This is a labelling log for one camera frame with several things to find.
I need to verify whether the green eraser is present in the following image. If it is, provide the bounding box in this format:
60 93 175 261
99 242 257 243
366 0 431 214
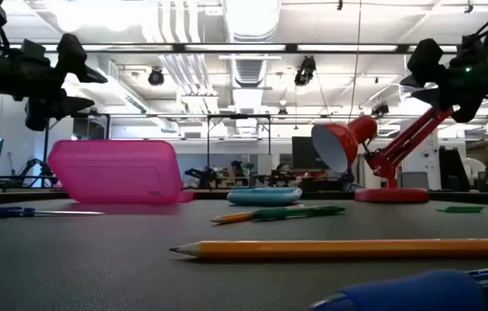
436 205 485 214

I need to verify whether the silver ceiling air duct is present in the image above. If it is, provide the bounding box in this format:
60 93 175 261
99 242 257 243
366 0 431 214
221 0 283 88

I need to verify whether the grey box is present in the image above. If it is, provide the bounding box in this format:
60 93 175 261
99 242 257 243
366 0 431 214
397 171 430 191

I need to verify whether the black background monitor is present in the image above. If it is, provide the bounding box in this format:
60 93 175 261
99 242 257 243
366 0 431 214
291 136 330 171

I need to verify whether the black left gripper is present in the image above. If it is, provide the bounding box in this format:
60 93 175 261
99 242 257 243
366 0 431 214
0 33 109 132

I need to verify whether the blue ballpoint pen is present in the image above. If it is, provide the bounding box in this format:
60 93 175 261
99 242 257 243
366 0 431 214
307 263 488 311

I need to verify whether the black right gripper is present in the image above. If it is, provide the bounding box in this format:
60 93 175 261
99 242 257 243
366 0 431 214
400 34 488 124

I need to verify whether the orange wooden pencil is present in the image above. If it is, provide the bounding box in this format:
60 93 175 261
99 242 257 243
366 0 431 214
168 238 488 261
210 204 306 225

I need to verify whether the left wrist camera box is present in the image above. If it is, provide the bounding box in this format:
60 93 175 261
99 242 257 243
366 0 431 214
21 38 49 61

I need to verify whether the light blue calculator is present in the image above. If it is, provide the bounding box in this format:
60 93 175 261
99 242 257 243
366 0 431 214
226 186 303 206

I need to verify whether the black ceiling spotlight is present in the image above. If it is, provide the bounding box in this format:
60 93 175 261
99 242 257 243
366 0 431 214
294 54 318 87
148 67 166 87

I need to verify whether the pink translucent pencil case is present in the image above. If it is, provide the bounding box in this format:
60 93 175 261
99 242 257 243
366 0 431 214
48 139 195 205

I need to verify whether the green ballpoint pen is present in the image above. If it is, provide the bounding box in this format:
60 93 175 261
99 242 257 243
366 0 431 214
250 205 347 222

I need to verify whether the red desk lamp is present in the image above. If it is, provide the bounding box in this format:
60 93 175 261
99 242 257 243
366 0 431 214
311 105 454 204

